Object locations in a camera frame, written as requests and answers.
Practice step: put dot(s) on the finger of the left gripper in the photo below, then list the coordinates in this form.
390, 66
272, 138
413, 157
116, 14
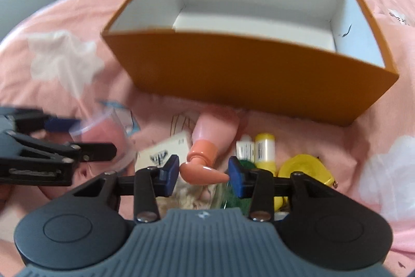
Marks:
48, 122
81, 148

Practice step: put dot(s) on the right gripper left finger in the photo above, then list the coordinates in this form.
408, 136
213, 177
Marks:
153, 182

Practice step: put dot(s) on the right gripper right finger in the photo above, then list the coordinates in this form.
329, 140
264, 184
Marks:
255, 189

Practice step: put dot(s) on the white printed carton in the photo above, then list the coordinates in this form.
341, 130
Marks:
157, 155

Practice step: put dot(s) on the white small tube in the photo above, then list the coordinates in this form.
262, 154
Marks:
245, 148

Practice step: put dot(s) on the clear plastic pink cup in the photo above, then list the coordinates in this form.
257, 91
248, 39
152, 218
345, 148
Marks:
109, 125

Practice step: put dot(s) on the yellow capped tube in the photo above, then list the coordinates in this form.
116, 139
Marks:
265, 152

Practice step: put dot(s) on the yellow round tape measure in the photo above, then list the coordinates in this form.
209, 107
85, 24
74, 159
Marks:
309, 165

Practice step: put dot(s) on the pink pump bottle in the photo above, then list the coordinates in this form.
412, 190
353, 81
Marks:
215, 130

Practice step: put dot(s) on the person left hand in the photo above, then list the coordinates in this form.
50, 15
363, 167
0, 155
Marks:
8, 198

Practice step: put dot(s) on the pink cloud-print bedspread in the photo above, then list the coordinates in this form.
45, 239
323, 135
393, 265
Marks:
56, 60

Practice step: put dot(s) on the orange cardboard box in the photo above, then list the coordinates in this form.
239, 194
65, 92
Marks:
324, 60

